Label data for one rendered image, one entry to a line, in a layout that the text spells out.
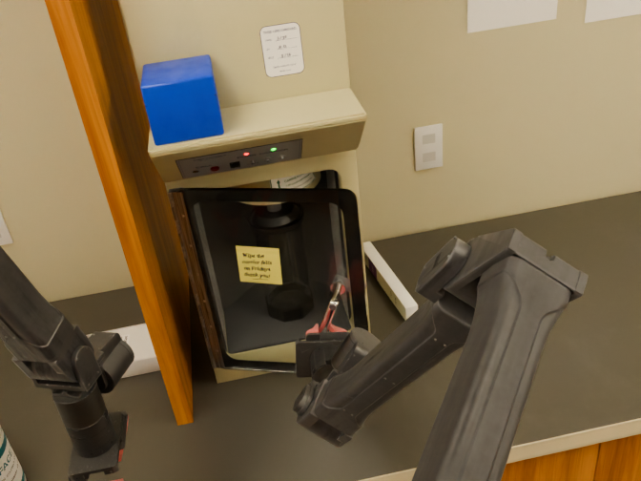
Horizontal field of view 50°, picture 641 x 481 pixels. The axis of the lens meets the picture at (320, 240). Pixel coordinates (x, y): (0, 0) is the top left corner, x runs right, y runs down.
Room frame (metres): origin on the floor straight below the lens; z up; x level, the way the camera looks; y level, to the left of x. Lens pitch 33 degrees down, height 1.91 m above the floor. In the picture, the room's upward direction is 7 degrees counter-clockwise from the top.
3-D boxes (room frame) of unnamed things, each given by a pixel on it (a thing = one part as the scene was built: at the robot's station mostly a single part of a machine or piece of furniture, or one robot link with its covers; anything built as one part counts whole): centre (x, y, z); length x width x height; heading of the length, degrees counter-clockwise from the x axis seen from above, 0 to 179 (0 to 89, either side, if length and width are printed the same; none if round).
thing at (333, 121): (0.98, 0.08, 1.46); 0.32 x 0.11 x 0.10; 96
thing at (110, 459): (0.67, 0.34, 1.21); 0.10 x 0.07 x 0.07; 6
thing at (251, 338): (0.97, 0.08, 1.19); 0.30 x 0.01 x 0.40; 75
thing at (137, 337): (1.13, 0.44, 0.96); 0.16 x 0.12 x 0.04; 97
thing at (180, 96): (0.97, 0.17, 1.56); 0.10 x 0.10 x 0.09; 6
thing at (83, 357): (0.71, 0.34, 1.30); 0.11 x 0.09 x 0.12; 160
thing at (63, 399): (0.68, 0.34, 1.27); 0.07 x 0.06 x 0.07; 160
